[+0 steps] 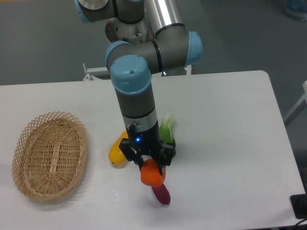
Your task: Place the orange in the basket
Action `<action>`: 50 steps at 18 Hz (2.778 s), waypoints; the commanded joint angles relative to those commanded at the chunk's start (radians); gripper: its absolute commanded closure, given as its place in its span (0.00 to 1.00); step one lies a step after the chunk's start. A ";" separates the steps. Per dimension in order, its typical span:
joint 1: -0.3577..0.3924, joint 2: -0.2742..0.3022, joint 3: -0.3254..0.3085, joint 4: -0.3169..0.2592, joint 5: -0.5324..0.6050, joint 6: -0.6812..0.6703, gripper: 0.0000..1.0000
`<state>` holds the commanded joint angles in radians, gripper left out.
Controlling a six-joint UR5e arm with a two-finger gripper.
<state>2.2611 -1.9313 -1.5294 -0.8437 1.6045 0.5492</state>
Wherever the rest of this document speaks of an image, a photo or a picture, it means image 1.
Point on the black device at table edge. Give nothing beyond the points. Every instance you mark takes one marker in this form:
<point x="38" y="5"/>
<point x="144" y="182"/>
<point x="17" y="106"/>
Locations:
<point x="299" y="205"/>

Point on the green bok choy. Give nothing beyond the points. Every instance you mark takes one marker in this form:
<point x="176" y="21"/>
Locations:
<point x="166" y="129"/>

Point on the orange fruit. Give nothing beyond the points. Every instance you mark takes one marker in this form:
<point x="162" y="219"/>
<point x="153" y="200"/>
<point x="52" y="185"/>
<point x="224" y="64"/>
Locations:
<point x="150" y="174"/>

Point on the white frame at right edge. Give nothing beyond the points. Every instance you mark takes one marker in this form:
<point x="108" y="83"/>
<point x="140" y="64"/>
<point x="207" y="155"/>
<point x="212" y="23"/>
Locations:
<point x="297" y="108"/>

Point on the yellow mango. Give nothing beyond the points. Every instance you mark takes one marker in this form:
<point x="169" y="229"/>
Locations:
<point x="115" y="156"/>

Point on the white metal bracket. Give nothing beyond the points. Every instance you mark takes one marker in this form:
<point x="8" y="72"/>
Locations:
<point x="92" y="74"/>

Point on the blue object top right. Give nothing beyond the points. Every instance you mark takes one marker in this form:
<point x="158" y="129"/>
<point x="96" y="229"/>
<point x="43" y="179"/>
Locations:
<point x="296" y="9"/>

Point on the woven wicker basket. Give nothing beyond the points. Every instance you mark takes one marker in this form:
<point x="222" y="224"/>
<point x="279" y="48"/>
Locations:
<point x="50" y="156"/>

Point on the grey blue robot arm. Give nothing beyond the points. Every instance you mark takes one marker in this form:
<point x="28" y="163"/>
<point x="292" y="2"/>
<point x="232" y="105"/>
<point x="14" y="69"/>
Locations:
<point x="131" y="66"/>

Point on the purple sweet potato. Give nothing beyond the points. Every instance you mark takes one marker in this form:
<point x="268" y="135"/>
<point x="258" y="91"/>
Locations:
<point x="162" y="194"/>

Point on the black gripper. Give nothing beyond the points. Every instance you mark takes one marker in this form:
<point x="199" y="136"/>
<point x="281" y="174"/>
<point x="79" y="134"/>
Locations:
<point x="147" y="143"/>

